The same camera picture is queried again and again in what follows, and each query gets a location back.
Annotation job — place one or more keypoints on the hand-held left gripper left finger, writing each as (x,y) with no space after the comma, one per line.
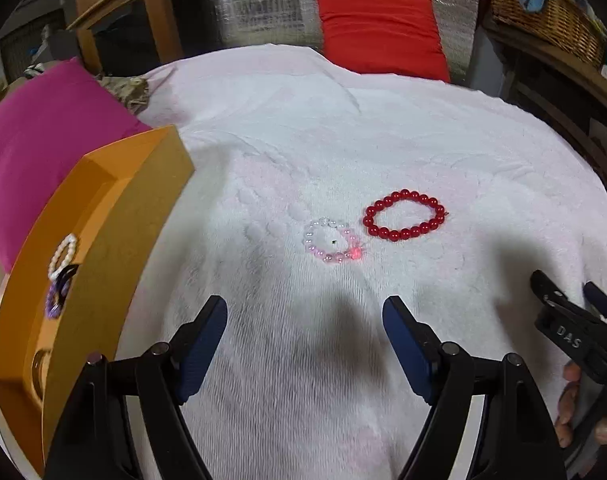
(201,350)

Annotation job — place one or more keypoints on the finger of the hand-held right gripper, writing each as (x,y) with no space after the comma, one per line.
(548,290)
(601,300)

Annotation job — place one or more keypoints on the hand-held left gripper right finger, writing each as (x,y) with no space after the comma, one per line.
(406,347)

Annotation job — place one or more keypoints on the orange cardboard box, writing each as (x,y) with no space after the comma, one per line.
(133,200)

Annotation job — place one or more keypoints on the person's right hand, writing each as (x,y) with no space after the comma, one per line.
(568,400)

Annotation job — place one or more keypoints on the white fluffy blanket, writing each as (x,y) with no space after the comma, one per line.
(333,160)

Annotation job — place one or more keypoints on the wooden shelf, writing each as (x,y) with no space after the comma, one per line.
(543,80)

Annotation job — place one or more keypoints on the pink pillow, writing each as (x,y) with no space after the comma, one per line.
(48,135)

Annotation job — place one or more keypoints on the camouflage cloth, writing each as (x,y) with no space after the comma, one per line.
(126,92)

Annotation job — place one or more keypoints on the wicker basket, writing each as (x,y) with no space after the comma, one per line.
(548,15)

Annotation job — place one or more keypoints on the red pillow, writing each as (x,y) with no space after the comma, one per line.
(378,35)

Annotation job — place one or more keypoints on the striped cloth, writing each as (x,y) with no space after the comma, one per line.
(33,70)

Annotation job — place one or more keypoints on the wicker drawer unit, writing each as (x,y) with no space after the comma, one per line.
(28,45)

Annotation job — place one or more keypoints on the silver foil insulation mat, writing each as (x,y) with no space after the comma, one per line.
(263,5)

